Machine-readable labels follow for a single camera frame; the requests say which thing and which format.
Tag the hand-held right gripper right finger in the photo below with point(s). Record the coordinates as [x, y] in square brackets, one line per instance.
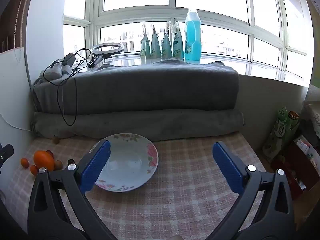
[226, 167]

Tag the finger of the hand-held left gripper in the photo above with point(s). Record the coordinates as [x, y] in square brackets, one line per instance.
[6, 152]

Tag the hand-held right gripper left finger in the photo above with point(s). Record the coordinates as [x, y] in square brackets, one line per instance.
[96, 167]

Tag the small mandarin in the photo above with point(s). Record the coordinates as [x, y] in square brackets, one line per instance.
[33, 169]
[24, 162]

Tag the small dark fruit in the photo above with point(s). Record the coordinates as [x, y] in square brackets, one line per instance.
[71, 161]

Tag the floral white plate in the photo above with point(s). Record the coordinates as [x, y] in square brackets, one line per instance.
[125, 160]

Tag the small brown fruit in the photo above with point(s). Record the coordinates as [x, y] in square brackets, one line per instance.
[55, 140]
[58, 164]

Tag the large orange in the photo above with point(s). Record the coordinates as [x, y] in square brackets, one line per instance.
[43, 160]

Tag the red cherry tomato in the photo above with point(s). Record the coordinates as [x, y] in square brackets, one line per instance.
[50, 153]

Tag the pink plaid cloth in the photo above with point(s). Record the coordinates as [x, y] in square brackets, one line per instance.
[180, 192]

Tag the white board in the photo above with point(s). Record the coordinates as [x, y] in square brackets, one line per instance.
[12, 92]

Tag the green drink carton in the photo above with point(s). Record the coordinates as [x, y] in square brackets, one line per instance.
[278, 136]

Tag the light grey rolled blanket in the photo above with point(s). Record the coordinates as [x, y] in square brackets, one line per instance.
[150, 126]

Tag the red cardboard box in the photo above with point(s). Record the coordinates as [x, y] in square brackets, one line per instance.
[295, 175]

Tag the gold-capped bottle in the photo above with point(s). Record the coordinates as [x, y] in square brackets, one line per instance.
[293, 117]

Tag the white power strip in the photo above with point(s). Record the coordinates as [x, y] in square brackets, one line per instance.
[56, 70]

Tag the dark grey folded blanket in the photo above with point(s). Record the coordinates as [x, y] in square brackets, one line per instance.
[150, 87]

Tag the patterned tissue pack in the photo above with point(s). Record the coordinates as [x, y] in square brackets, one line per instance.
[312, 116]

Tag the grey power adapter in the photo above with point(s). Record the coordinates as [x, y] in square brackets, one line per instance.
[68, 58]

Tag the blue detergent bottle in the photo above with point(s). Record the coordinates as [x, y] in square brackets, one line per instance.
[193, 37]

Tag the brown wooden shelf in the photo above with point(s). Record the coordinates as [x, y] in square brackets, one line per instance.
[10, 12]

